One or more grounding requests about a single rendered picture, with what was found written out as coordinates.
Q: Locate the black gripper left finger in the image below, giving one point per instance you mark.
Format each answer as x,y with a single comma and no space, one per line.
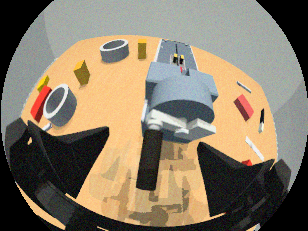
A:
71,156

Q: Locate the red rectangular block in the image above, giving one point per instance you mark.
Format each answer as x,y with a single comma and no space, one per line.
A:
244,107
38,106
248,162

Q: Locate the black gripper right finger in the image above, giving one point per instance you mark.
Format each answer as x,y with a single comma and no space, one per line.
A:
225,179

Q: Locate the grey ring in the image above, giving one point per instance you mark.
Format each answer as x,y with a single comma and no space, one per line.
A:
114,51
60,115

